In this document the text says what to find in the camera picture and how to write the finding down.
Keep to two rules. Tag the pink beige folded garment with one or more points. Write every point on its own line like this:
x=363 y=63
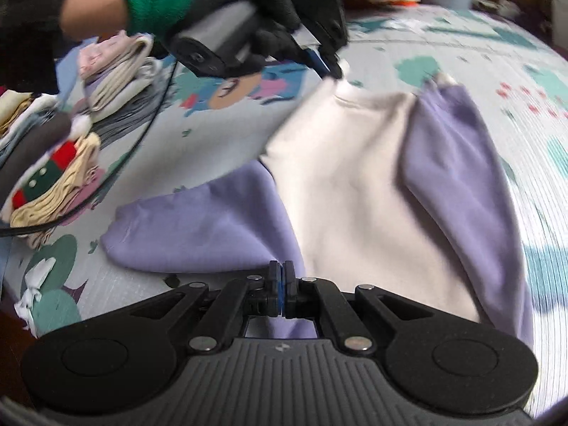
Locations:
x=120 y=60

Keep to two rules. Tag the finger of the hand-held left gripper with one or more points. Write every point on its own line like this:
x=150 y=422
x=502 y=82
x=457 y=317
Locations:
x=317 y=60

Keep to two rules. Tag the printed play mat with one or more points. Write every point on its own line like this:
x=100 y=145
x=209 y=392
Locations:
x=501 y=75

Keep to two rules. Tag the person's left forearm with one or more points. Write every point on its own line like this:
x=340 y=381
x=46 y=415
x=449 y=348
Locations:
x=93 y=0

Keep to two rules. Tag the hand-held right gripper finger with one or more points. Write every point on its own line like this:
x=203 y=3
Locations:
x=276 y=293
x=286 y=293

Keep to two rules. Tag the dark grey garment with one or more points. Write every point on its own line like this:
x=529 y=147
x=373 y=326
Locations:
x=31 y=151

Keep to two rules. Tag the orange plastic object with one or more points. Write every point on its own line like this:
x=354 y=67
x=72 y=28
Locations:
x=401 y=3

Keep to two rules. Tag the purple and white sweatshirt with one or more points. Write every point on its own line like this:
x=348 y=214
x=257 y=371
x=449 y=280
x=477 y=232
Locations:
x=355 y=177

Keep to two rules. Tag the grey ribbed garment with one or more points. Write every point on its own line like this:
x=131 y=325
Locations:
x=133 y=113

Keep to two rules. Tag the cream knit red green sweater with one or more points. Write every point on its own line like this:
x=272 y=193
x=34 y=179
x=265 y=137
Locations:
x=66 y=186

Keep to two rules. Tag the white crumpled cloth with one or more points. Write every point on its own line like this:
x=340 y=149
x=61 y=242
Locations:
x=501 y=7

